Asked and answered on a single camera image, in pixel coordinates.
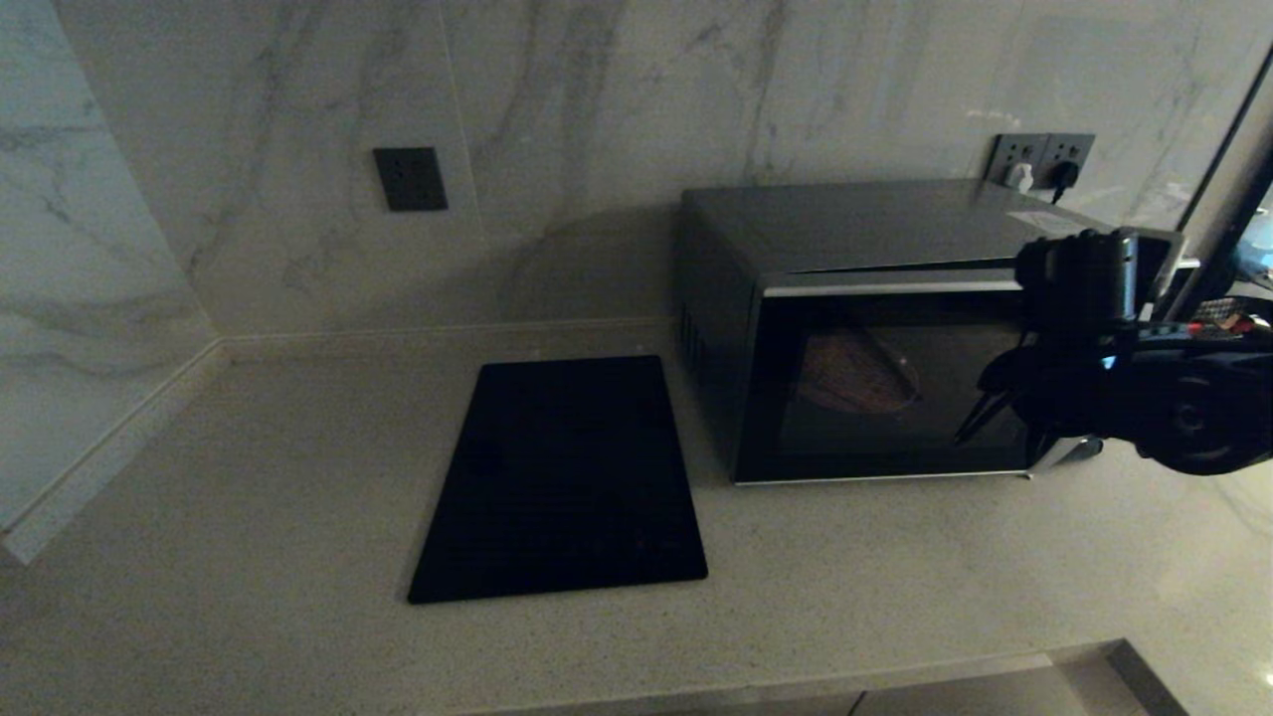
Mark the silver black microwave oven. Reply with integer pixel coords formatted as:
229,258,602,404
733,270,1145,486

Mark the silver microwave oven body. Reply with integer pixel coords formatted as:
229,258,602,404
679,179,1199,480

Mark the black window frame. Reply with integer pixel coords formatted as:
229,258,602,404
1166,45,1273,321

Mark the black induction cooktop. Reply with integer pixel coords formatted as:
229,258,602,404
407,355,710,606

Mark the black wire basket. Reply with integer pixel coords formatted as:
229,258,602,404
1188,296,1273,334

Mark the dark grey wall socket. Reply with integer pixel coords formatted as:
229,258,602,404
374,147,449,213

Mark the light grey wall socket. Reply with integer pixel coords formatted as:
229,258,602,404
1040,133,1097,192
988,134,1050,190

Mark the purple plate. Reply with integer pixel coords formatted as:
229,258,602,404
796,333,922,418

